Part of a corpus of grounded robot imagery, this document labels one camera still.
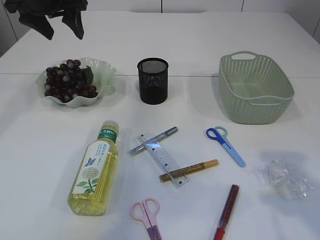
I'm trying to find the yellow tea bottle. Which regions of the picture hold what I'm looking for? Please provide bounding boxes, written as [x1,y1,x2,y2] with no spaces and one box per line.
[67,120,119,217]

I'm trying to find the green wavy glass plate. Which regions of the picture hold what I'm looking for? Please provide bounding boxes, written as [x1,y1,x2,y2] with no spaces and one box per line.
[35,57,116,108]

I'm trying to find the pink safety scissors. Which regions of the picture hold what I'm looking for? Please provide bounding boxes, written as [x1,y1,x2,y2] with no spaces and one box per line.
[129,197,162,240]

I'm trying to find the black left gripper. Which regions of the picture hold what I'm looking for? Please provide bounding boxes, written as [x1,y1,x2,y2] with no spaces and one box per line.
[4,0,88,40]

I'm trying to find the black mesh pen holder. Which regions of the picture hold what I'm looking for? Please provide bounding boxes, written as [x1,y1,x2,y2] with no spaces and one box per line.
[137,57,169,105]

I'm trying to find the clear plastic sheet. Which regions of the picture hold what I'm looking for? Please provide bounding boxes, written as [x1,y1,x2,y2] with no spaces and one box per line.
[260,159,315,200]

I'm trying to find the clear plastic ruler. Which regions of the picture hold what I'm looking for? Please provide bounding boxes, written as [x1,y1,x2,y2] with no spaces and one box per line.
[137,132,190,188]

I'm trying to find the gold glitter marker pen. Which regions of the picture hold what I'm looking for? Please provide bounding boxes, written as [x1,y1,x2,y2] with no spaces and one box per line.
[159,159,219,183]

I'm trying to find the blue safety scissors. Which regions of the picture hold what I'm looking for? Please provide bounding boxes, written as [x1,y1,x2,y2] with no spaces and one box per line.
[205,126,246,168]

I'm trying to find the silver glitter marker pen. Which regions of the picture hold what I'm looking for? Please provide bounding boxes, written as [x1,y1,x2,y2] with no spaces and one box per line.
[128,126,178,157]

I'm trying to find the dark purple grape bunch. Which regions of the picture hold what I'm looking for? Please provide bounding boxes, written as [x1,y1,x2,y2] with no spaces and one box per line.
[43,59,98,103]

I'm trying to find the green plastic woven basket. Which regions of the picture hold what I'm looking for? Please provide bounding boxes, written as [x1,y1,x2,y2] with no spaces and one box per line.
[218,51,295,125]

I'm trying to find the red glitter marker pen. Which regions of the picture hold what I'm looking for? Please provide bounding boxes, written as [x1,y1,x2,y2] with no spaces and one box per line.
[213,184,240,240]

